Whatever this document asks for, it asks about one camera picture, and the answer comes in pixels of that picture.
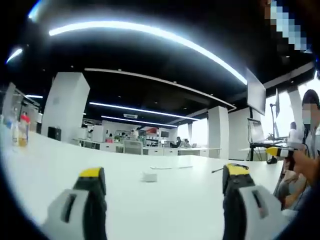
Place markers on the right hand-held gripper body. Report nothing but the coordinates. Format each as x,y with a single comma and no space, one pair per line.
291,153

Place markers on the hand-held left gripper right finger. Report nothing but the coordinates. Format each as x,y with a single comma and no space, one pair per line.
250,215

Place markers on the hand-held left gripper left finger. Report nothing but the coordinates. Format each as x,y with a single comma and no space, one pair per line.
75,215

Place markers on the white charger adapter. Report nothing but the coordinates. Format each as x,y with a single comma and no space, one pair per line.
149,177

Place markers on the white desk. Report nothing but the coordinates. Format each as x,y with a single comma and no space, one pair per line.
162,200

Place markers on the person's right hand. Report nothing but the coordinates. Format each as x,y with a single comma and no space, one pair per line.
306,166

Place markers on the small black object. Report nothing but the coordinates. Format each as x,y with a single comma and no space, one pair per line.
272,160

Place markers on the standing table with black legs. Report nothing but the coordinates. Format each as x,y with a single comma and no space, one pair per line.
260,146

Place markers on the person's grey shirt torso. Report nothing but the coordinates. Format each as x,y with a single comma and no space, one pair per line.
314,143

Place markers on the open laptop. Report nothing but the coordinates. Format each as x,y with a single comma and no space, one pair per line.
256,130

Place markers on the person's head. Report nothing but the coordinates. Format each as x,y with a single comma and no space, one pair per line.
311,96

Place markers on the hanging grey monitor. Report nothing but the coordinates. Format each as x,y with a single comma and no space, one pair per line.
256,93

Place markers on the thin white flat sheet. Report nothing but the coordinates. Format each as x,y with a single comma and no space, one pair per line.
161,167
185,166

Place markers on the black cabinet box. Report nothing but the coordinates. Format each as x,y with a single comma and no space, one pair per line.
54,133

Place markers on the row of white office desks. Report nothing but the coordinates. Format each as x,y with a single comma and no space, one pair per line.
190,150

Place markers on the white mesh office chair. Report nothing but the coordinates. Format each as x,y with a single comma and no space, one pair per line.
133,147

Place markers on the bottle with yellow liquid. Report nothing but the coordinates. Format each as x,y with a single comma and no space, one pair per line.
23,136

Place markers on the clear plastic bottle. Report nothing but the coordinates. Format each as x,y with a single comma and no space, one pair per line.
15,135

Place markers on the ceiling air vent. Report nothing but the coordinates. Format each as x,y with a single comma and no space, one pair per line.
130,115

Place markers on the long ceiling light strip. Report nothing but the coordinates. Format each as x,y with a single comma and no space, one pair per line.
155,31

